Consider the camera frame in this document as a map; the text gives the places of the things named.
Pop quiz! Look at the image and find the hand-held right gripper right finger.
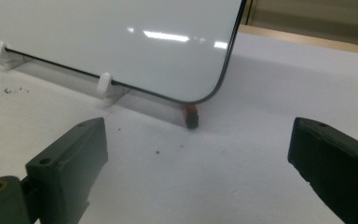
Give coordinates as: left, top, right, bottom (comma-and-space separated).
287, 117, 358, 224

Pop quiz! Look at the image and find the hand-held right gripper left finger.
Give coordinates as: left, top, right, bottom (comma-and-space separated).
25, 117, 109, 224

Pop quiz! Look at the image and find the white whiteboard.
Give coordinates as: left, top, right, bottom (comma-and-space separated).
0, 0, 248, 105

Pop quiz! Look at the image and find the wooden table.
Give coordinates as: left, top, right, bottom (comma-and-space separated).
239, 23, 358, 55

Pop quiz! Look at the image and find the small red and black block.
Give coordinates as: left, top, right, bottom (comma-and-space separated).
182, 104, 200, 130

